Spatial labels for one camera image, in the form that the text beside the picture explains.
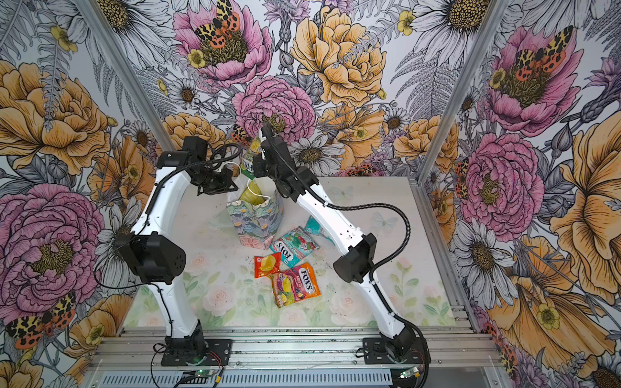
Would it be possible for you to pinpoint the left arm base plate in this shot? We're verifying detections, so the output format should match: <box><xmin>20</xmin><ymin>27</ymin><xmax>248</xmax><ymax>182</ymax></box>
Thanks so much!
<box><xmin>161</xmin><ymin>339</ymin><xmax>233</xmax><ymax>367</ymax></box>

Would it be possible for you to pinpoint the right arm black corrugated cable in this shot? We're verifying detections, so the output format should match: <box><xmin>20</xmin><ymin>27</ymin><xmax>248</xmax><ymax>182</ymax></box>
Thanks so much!
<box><xmin>261</xmin><ymin>124</ymin><xmax>412</xmax><ymax>282</ymax></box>

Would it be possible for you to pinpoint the corner aluminium post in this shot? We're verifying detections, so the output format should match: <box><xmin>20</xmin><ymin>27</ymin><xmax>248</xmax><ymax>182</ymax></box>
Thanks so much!
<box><xmin>76</xmin><ymin>1</ymin><xmax>174</xmax><ymax>151</ymax></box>
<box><xmin>417</xmin><ymin>1</ymin><xmax>513</xmax><ymax>186</ymax></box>

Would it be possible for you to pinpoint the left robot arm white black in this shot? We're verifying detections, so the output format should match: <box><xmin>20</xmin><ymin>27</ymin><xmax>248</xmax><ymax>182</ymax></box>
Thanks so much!
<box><xmin>115</xmin><ymin>137</ymin><xmax>243</xmax><ymax>359</ymax></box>

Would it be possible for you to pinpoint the orange fruit Fox's packet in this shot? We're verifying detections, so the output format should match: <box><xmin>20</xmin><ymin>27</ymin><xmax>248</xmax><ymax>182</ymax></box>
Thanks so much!
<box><xmin>269</xmin><ymin>263</ymin><xmax>321</xmax><ymax>308</ymax></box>

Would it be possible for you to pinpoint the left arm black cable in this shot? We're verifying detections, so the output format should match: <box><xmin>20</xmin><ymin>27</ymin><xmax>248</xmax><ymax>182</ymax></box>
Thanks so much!
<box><xmin>94</xmin><ymin>141</ymin><xmax>242</xmax><ymax>340</ymax></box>

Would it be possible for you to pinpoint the right corner aluminium post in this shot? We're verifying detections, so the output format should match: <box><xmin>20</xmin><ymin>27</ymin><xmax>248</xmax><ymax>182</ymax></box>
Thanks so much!
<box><xmin>417</xmin><ymin>1</ymin><xmax>513</xmax><ymax>186</ymax></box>

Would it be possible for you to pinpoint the teal Fox's candy packet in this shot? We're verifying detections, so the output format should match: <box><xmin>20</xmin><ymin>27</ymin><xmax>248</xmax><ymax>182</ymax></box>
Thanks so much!
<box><xmin>302</xmin><ymin>216</ymin><xmax>334</xmax><ymax>245</ymax></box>

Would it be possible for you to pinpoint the small red lemon sachet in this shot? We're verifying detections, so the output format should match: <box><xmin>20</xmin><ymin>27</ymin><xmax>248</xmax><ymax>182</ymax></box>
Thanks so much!
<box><xmin>254</xmin><ymin>252</ymin><xmax>281</xmax><ymax>279</ymax></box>

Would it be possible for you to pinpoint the yellow corn chips packet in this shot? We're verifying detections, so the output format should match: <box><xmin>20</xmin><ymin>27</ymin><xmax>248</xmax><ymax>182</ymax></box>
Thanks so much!
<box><xmin>239</xmin><ymin>180</ymin><xmax>268</xmax><ymax>206</ymax></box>

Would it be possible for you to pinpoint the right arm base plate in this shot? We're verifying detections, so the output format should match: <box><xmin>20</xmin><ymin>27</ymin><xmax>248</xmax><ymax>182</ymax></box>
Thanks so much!
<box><xmin>362</xmin><ymin>337</ymin><xmax>428</xmax><ymax>365</ymax></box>

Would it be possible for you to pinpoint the left corner aluminium post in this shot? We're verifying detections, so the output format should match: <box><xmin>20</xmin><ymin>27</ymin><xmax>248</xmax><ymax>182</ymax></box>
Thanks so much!
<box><xmin>76</xmin><ymin>1</ymin><xmax>174</xmax><ymax>151</ymax></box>

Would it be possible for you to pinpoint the aluminium mounting rail frame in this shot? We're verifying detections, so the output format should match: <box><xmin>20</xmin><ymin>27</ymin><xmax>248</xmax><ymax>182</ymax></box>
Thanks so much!
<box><xmin>90</xmin><ymin>327</ymin><xmax>501</xmax><ymax>371</ymax></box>

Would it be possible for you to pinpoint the white vented cable duct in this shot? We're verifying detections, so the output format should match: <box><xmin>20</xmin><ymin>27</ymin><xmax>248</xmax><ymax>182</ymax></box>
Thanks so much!
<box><xmin>92</xmin><ymin>369</ymin><xmax>393</xmax><ymax>387</ymax></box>

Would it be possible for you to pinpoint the green red Fox's packet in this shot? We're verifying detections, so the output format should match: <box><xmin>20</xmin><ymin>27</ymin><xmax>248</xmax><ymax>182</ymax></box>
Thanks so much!
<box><xmin>269</xmin><ymin>226</ymin><xmax>320</xmax><ymax>268</ymax></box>

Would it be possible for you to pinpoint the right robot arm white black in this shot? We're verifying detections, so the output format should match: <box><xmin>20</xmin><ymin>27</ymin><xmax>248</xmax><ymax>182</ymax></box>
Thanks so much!
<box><xmin>253</xmin><ymin>124</ymin><xmax>430</xmax><ymax>364</ymax></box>

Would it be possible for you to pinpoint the floral paper gift bag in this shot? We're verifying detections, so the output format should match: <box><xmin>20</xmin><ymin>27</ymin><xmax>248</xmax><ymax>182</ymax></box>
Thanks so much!
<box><xmin>226</xmin><ymin>174</ymin><xmax>284</xmax><ymax>250</ymax></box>

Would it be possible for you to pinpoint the green yellow Fox's packet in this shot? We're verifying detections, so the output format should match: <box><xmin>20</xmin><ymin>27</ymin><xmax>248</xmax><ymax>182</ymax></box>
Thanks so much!
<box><xmin>240</xmin><ymin>136</ymin><xmax>261</xmax><ymax>179</ymax></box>

